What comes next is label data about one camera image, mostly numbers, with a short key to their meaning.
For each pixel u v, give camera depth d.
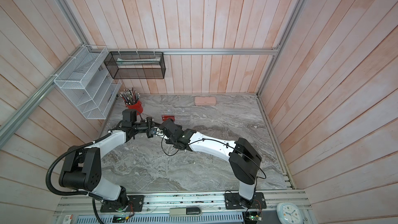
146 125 0.78
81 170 0.45
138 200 0.74
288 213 0.69
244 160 0.45
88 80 0.76
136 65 1.01
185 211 0.68
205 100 1.14
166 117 1.01
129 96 0.98
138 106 1.03
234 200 0.73
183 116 1.07
